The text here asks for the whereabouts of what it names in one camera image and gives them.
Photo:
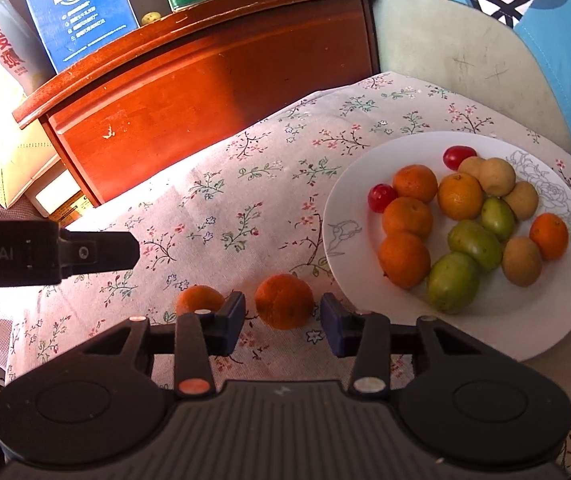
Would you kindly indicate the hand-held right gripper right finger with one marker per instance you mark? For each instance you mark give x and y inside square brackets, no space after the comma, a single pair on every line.
[335,325]

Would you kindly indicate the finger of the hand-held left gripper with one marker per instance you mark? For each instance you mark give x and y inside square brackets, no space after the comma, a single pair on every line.
[118,252]

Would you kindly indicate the blue printed cloth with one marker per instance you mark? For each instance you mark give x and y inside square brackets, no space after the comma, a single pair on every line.
[555,35]

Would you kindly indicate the red-brown wooden cabinet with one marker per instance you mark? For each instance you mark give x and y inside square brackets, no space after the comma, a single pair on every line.
[190,80]

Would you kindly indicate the red cherry tomato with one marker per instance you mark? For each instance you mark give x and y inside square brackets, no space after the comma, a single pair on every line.
[383,197]
[459,157]

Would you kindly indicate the small yellow fruit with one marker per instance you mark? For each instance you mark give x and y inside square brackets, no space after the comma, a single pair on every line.
[150,18]

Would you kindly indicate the white plate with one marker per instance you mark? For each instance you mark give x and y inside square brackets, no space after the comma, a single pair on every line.
[515,320]

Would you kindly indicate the small green tomato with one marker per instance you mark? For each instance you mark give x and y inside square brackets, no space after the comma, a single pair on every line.
[498,217]

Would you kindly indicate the blue carton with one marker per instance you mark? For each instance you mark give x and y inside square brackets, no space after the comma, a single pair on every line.
[75,10]

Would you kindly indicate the white bag red print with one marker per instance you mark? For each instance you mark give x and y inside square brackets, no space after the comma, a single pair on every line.
[0,35]

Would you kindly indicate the brown kiwi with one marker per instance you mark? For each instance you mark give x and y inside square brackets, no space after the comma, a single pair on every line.
[521,200]
[469,166]
[498,176]
[521,261]

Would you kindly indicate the printed cardboard carton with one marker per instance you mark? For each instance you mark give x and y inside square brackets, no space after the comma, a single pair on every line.
[10,160]

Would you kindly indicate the grey-green sofa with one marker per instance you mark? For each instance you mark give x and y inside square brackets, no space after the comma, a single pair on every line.
[455,60]

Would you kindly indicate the orange mandarin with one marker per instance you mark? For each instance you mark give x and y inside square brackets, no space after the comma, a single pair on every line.
[404,259]
[415,183]
[199,300]
[460,196]
[549,236]
[407,217]
[284,301]

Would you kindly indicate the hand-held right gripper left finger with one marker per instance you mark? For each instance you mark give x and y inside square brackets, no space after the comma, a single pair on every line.
[230,322]

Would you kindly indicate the white flat box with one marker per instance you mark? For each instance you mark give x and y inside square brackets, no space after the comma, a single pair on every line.
[58,195]

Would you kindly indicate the floral tablecloth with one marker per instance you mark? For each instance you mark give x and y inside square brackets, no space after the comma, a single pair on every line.
[215,185]

